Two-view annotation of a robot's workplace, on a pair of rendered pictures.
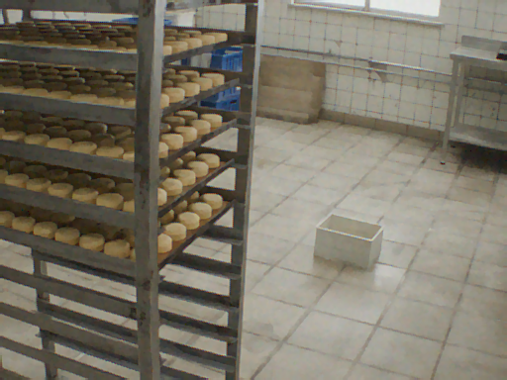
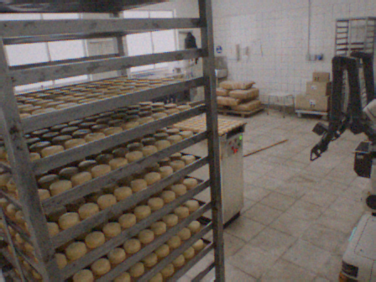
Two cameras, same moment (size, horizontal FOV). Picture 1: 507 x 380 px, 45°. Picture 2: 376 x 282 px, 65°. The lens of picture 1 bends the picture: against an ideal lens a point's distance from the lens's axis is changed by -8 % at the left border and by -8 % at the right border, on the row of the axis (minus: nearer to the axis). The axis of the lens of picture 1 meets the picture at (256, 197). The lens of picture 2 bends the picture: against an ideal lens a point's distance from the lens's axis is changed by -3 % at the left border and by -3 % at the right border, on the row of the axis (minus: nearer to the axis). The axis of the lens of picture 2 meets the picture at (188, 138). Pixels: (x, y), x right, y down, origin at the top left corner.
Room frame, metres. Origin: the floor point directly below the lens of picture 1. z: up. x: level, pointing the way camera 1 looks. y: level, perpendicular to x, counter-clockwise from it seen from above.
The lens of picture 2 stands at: (0.65, 1.12, 1.63)
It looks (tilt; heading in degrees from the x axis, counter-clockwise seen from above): 18 degrees down; 293
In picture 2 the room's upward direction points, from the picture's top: 5 degrees counter-clockwise
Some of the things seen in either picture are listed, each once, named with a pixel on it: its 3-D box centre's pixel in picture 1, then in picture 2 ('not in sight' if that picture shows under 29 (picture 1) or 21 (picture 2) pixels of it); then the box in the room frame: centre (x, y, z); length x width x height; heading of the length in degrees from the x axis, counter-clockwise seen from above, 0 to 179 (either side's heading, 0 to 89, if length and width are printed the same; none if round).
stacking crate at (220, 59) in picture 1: (216, 60); not in sight; (5.70, 0.43, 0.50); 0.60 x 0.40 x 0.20; 159
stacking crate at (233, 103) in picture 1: (214, 104); not in sight; (5.70, 0.43, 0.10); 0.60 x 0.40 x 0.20; 154
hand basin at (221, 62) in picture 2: not in sight; (218, 68); (2.85, -6.24, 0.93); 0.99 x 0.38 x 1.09; 156
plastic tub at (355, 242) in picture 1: (349, 240); not in sight; (2.96, -0.47, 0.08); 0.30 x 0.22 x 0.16; 64
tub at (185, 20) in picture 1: (161, 23); not in sight; (5.03, 0.82, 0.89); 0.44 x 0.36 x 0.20; 75
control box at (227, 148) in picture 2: not in sight; (233, 144); (1.26, -1.24, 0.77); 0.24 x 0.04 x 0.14; 71
